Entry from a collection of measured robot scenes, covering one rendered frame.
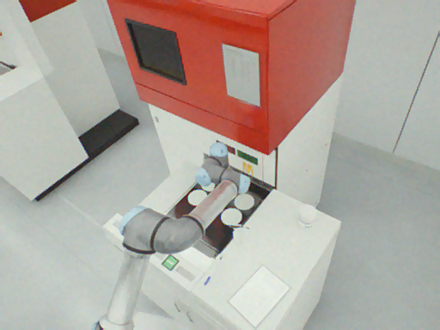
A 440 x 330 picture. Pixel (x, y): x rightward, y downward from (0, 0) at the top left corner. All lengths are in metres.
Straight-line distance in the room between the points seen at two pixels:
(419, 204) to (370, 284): 0.84
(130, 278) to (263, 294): 0.51
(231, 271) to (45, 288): 1.76
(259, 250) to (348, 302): 1.13
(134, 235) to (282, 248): 0.65
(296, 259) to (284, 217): 0.21
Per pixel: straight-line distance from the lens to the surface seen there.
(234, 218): 1.63
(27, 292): 2.95
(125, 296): 1.21
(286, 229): 1.52
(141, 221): 1.10
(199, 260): 1.56
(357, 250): 2.65
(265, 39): 1.13
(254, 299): 1.37
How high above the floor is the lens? 2.24
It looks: 47 degrees down
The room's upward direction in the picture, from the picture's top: 8 degrees counter-clockwise
